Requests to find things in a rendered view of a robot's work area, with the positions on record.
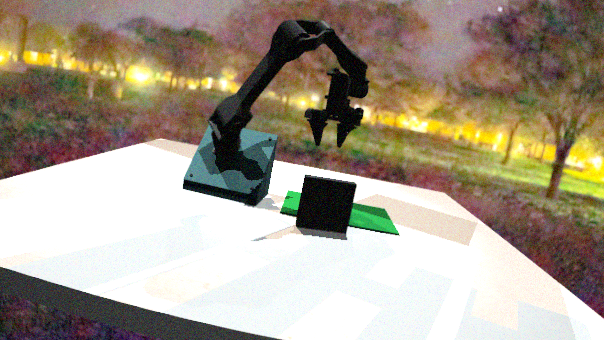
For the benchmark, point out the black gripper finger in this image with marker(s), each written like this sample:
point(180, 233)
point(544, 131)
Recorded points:
point(317, 129)
point(342, 132)

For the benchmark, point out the green circuit board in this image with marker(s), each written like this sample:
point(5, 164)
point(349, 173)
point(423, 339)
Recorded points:
point(362, 216)

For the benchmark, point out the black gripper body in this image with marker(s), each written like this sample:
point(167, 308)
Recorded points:
point(325, 114)

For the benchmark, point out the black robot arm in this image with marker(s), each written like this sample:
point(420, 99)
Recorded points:
point(290, 40)

